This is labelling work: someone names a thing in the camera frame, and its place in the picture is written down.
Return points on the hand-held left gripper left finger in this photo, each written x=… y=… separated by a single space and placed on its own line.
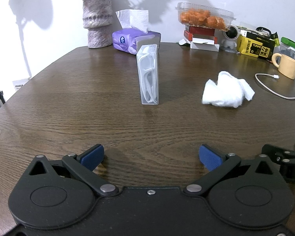
x=92 y=156

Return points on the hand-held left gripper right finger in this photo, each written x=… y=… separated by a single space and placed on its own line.
x=210 y=156

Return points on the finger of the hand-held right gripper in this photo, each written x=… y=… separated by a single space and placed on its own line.
x=282 y=153

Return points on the white cloth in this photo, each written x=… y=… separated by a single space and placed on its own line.
x=222 y=93

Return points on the clear floss pick container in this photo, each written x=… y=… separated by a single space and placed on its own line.
x=148 y=78

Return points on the green lidded clear container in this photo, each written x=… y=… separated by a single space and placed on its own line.
x=293 y=48

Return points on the beige mug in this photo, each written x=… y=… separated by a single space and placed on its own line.
x=288 y=67

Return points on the green snack packet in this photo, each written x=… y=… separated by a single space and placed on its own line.
x=275 y=39

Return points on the yellow black box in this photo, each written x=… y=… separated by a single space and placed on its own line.
x=254 y=46

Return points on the white red cardboard box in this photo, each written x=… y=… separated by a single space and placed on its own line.
x=202 y=44

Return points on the purple tissue pack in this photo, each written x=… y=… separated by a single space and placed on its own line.
x=125 y=41

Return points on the white astronaut figurine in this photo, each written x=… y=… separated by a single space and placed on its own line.
x=230 y=38

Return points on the white box with clutter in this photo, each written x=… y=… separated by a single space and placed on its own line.
x=248 y=30

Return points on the dark red box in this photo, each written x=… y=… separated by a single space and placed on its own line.
x=201 y=30

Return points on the grey knitted vase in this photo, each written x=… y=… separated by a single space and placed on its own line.
x=97 y=17

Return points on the clear clamshell with orange food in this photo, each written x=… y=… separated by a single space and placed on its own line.
x=201 y=17

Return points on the white wall socket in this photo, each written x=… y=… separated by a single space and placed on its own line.
x=21 y=84

